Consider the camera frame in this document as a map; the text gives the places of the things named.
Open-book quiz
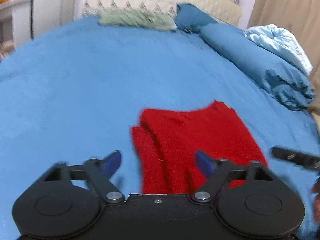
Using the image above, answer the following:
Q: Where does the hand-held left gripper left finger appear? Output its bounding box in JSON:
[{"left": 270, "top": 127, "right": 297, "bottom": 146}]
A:
[{"left": 44, "top": 150, "right": 126, "bottom": 204}]

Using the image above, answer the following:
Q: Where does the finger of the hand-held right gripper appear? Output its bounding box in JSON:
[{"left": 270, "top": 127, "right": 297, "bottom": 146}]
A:
[{"left": 271, "top": 146, "right": 320, "bottom": 173}]

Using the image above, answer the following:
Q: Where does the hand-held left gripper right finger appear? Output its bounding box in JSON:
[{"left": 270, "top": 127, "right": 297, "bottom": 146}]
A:
[{"left": 191, "top": 150, "right": 274, "bottom": 204}]

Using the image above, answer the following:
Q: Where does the red knit sweater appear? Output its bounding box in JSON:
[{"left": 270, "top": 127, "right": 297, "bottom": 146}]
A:
[{"left": 130, "top": 100, "right": 269, "bottom": 195}]

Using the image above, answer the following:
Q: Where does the person's right hand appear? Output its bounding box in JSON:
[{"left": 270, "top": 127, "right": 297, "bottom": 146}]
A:
[{"left": 311, "top": 182, "right": 320, "bottom": 222}]

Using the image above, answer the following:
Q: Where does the bed with blue sheet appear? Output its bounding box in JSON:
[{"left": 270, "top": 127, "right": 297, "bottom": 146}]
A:
[{"left": 0, "top": 15, "right": 320, "bottom": 240}]

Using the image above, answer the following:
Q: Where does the blue duvet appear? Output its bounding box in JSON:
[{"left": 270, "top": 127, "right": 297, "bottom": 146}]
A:
[{"left": 199, "top": 22, "right": 315, "bottom": 111}]

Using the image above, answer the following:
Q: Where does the light blue blanket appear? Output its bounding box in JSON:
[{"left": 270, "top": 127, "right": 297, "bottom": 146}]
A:
[{"left": 244, "top": 24, "right": 313, "bottom": 76}]

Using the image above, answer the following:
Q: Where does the green pillow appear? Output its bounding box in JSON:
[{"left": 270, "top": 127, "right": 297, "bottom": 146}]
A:
[{"left": 98, "top": 9, "right": 177, "bottom": 32}]

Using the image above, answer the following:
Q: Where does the blue pillow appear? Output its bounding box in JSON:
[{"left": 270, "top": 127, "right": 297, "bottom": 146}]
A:
[{"left": 174, "top": 3, "right": 218, "bottom": 33}]

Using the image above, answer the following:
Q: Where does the beige curtain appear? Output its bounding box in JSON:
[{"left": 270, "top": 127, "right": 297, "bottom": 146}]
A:
[{"left": 246, "top": 0, "right": 320, "bottom": 122}]

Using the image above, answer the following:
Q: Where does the white shelf unit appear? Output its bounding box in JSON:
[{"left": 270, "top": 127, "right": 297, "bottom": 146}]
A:
[{"left": 0, "top": 0, "right": 32, "bottom": 61}]

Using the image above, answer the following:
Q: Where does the white and grey wardrobe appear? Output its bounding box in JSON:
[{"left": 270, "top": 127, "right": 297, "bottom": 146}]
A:
[{"left": 32, "top": 0, "right": 78, "bottom": 40}]

